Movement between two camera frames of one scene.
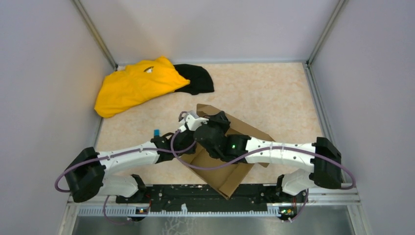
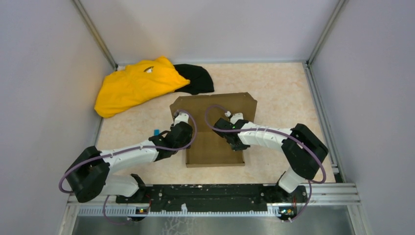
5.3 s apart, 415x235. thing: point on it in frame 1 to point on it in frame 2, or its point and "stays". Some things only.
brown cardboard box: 225,176 to 210,148
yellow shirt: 137,82 stays
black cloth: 200,80 stays
